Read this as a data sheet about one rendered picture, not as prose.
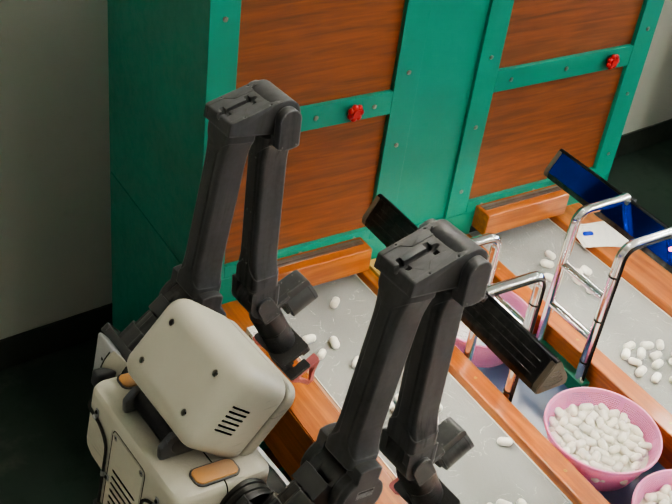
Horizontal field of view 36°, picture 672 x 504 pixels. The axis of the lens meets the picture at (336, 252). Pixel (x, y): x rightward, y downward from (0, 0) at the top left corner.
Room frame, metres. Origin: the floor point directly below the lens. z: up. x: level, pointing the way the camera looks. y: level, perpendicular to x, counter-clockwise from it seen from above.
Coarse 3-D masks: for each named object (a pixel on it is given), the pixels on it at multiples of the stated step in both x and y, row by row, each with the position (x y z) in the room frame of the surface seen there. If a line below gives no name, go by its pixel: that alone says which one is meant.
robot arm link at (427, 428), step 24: (480, 264) 1.06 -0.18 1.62; (456, 288) 1.07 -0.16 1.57; (480, 288) 1.07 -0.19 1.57; (432, 312) 1.08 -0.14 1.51; (456, 312) 1.09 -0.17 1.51; (432, 336) 1.07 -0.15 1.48; (456, 336) 1.10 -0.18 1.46; (408, 360) 1.10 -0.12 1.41; (432, 360) 1.08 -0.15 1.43; (408, 384) 1.09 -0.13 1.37; (432, 384) 1.08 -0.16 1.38; (408, 408) 1.08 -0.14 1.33; (432, 408) 1.09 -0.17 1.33; (384, 432) 1.11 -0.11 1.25; (408, 432) 1.07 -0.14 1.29; (432, 432) 1.09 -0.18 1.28; (408, 456) 1.07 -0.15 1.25; (432, 456) 1.10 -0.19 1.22
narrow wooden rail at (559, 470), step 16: (368, 272) 2.15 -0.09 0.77; (464, 368) 1.83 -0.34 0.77; (464, 384) 1.79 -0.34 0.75; (480, 384) 1.78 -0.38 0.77; (480, 400) 1.74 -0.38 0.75; (496, 400) 1.74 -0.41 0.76; (496, 416) 1.69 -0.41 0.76; (512, 416) 1.69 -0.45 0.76; (512, 432) 1.65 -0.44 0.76; (528, 432) 1.65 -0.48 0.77; (528, 448) 1.60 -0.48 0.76; (544, 448) 1.61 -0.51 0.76; (544, 464) 1.56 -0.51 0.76; (560, 464) 1.57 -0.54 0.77; (560, 480) 1.52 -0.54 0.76; (576, 480) 1.53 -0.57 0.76; (576, 496) 1.48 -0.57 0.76; (592, 496) 1.49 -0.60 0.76
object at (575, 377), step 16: (592, 208) 2.05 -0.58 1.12; (608, 208) 2.08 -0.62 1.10; (576, 224) 2.02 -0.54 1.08; (640, 240) 1.94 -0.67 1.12; (656, 240) 1.96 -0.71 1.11; (560, 256) 2.03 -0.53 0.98; (624, 256) 1.90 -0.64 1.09; (560, 272) 2.02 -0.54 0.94; (576, 272) 1.99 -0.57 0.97; (592, 288) 1.94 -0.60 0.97; (608, 288) 1.90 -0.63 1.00; (608, 304) 1.90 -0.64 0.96; (544, 320) 2.02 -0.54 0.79; (576, 320) 1.96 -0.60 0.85; (544, 336) 2.03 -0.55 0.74; (592, 336) 1.90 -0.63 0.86; (592, 352) 1.90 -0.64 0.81; (576, 384) 1.90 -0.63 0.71
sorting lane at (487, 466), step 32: (320, 288) 2.08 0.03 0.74; (352, 288) 2.10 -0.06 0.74; (288, 320) 1.94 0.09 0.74; (320, 320) 1.96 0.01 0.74; (352, 320) 1.97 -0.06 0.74; (352, 352) 1.86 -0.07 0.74; (320, 384) 1.73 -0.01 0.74; (448, 384) 1.79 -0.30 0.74; (448, 416) 1.69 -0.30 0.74; (480, 416) 1.70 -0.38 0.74; (480, 448) 1.60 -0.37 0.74; (512, 448) 1.62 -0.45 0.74; (448, 480) 1.50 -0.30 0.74; (480, 480) 1.51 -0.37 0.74; (512, 480) 1.52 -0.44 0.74; (544, 480) 1.54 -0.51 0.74
